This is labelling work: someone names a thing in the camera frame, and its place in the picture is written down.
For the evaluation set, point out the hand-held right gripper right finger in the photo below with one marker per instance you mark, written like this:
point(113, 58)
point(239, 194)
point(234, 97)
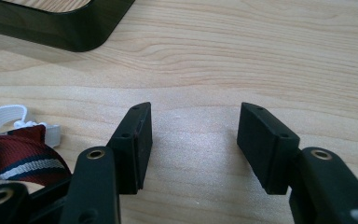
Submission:
point(265, 146)

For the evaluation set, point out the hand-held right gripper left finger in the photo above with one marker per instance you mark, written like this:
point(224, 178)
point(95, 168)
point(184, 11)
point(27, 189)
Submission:
point(130, 155)

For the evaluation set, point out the dark red striped necktie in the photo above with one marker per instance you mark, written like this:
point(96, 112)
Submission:
point(24, 158)

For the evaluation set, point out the black rounded frame stand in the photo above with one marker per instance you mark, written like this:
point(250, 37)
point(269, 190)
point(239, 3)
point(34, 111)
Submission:
point(65, 28)

